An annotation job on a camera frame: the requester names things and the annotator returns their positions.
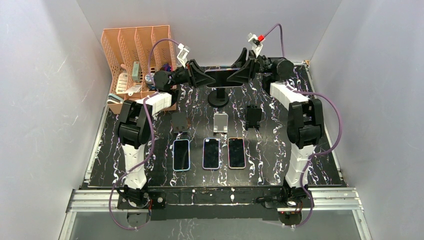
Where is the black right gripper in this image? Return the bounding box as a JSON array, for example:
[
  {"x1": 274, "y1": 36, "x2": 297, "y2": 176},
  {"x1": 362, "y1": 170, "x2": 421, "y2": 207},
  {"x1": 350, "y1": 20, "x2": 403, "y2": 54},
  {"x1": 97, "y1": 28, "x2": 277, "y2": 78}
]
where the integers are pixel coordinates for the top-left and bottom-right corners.
[{"x1": 223, "y1": 48, "x2": 276, "y2": 85}]

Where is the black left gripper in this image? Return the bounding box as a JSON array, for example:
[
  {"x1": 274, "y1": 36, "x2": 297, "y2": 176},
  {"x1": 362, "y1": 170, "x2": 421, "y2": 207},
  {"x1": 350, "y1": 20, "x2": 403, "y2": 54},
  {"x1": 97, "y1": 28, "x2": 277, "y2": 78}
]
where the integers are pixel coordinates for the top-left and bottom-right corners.
[{"x1": 171, "y1": 60, "x2": 218, "y2": 90}]

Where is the phone with purple clear case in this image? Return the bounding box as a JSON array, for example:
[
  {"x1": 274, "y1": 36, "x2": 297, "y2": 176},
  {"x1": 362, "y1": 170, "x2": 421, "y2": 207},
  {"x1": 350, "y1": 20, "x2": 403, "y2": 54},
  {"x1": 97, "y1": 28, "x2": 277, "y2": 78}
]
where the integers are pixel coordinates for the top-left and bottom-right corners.
[{"x1": 204, "y1": 68, "x2": 244, "y2": 88}]

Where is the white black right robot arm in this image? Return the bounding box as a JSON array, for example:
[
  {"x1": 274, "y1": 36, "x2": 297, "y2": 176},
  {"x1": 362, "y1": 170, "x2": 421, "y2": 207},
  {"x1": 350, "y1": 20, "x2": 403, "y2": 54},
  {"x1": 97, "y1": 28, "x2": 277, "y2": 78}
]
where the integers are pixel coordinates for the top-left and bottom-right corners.
[{"x1": 228, "y1": 47, "x2": 325, "y2": 207}]

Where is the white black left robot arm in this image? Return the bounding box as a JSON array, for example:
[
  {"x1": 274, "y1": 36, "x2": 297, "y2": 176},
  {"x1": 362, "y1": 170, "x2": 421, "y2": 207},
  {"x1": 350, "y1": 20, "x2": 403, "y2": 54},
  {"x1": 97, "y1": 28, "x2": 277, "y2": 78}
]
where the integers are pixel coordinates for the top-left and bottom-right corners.
[{"x1": 112, "y1": 60, "x2": 216, "y2": 208}]

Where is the black round base phone stand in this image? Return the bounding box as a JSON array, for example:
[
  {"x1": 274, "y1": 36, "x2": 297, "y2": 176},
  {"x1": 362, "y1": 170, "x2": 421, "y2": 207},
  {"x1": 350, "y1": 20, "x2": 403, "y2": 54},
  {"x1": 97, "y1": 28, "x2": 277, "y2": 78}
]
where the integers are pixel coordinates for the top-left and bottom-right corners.
[{"x1": 207, "y1": 87, "x2": 229, "y2": 108}]

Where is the black folding phone stand left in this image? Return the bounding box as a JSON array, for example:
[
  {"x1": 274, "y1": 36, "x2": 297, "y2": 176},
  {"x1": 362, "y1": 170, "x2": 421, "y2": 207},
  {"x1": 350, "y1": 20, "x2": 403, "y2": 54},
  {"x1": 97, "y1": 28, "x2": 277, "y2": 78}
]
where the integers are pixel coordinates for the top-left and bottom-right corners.
[{"x1": 171, "y1": 112, "x2": 189, "y2": 134}]

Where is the black clamp phone stand right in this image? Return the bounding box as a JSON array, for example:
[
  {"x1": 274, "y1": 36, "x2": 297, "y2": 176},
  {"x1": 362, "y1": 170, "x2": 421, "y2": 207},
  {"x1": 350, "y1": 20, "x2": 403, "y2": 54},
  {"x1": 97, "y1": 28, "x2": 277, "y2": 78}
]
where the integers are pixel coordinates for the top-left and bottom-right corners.
[{"x1": 244, "y1": 104, "x2": 263, "y2": 130}]

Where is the phone with blue case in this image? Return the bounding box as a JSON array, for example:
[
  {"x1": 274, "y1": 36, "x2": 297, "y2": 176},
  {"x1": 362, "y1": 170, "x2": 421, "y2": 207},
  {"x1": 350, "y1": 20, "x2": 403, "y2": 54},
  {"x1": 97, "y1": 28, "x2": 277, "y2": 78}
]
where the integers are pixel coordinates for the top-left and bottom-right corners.
[{"x1": 172, "y1": 139, "x2": 191, "y2": 172}]

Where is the phone with lilac case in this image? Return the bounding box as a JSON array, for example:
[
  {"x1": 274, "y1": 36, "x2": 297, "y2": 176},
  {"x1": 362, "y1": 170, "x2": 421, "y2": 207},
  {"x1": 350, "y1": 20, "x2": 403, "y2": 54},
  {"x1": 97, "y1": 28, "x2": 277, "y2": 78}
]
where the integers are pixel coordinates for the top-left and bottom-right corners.
[{"x1": 202, "y1": 138, "x2": 220, "y2": 170}]

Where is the phone with pink case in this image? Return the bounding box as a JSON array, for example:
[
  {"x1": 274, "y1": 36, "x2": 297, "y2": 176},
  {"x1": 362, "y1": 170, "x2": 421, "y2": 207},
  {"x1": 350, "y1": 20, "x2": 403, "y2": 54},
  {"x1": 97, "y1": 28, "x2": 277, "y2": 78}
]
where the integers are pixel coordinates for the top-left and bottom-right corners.
[{"x1": 228, "y1": 137, "x2": 246, "y2": 170}]

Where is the round tin blue white label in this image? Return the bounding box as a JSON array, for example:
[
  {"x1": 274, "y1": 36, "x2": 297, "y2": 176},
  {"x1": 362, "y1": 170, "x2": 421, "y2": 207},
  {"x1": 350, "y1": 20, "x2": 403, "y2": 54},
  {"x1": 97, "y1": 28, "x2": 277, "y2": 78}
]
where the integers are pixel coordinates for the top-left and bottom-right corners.
[{"x1": 144, "y1": 73, "x2": 155, "y2": 85}]

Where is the green white small box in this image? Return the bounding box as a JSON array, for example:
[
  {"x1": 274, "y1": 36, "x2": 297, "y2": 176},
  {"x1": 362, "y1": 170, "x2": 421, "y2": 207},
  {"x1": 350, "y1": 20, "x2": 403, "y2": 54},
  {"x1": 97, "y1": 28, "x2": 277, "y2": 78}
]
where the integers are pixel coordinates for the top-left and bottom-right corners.
[{"x1": 131, "y1": 61, "x2": 142, "y2": 83}]

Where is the orange plastic file organizer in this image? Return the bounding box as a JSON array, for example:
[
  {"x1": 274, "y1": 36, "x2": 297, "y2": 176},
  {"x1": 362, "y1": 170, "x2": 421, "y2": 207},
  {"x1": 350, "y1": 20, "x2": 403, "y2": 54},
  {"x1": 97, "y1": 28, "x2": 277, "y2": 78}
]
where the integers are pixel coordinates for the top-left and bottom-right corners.
[{"x1": 100, "y1": 25, "x2": 177, "y2": 114}]

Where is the white paper card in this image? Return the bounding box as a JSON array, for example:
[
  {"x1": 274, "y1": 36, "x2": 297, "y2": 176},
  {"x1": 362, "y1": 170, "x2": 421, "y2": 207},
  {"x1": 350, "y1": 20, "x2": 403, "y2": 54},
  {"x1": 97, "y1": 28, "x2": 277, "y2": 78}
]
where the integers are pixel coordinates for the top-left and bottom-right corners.
[{"x1": 115, "y1": 72, "x2": 128, "y2": 94}]

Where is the teal bordered item beside organizer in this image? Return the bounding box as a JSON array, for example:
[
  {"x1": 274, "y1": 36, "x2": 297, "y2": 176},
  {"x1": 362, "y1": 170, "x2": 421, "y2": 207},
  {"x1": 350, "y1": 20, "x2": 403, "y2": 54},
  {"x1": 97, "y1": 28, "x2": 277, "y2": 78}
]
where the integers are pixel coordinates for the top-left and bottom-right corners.
[{"x1": 106, "y1": 93, "x2": 125, "y2": 105}]

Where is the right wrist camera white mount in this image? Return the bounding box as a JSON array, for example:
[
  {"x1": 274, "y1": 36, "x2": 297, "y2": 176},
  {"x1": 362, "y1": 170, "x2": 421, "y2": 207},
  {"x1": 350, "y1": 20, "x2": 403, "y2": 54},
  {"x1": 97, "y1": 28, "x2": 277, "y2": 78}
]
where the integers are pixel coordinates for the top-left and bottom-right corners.
[{"x1": 247, "y1": 33, "x2": 265, "y2": 56}]

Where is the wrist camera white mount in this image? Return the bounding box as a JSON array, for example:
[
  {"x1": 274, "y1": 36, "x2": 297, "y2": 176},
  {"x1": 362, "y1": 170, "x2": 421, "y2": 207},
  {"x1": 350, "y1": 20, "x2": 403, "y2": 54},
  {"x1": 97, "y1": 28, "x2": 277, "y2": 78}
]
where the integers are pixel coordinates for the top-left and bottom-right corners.
[
  {"x1": 176, "y1": 43, "x2": 190, "y2": 67},
  {"x1": 247, "y1": 33, "x2": 265, "y2": 56}
]

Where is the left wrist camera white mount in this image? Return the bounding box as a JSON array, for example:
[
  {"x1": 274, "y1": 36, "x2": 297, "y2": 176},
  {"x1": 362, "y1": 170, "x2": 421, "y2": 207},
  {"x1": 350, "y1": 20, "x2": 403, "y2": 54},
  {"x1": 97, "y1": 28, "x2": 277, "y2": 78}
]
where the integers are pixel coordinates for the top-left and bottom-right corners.
[{"x1": 176, "y1": 43, "x2": 190, "y2": 67}]

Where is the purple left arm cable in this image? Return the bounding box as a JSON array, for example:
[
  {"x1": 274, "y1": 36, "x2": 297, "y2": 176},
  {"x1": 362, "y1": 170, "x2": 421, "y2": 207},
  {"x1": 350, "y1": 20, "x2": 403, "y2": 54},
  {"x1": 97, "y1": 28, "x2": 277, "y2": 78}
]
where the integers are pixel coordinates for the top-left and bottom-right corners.
[{"x1": 108, "y1": 38, "x2": 181, "y2": 231}]

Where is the aluminium frame rail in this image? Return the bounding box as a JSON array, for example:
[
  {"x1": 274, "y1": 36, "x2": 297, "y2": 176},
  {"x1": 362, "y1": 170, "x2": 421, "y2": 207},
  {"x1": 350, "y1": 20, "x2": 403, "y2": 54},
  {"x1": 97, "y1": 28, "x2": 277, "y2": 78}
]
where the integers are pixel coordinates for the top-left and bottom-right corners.
[{"x1": 59, "y1": 187, "x2": 372, "y2": 240}]

